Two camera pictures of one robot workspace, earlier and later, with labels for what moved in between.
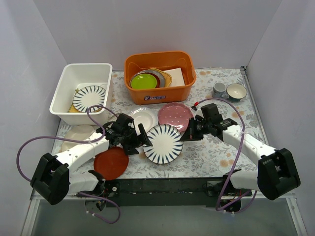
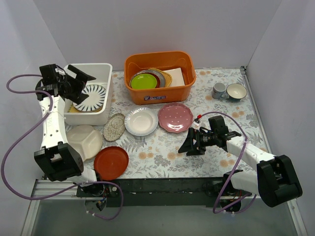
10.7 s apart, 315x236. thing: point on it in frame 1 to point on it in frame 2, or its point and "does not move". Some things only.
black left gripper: (134, 138) to (70, 84)
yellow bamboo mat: (73, 109) does not move
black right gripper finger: (197, 136) to (195, 152)
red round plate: (111, 163) does not move
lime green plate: (143, 81) does not move
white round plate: (147, 117) does not move
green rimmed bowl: (235, 92) does not move
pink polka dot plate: (177, 115) does not move
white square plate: (177, 78) does not move
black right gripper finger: (190, 133) to (188, 143)
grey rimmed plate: (161, 81) does not move
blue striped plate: (167, 142) to (95, 101)
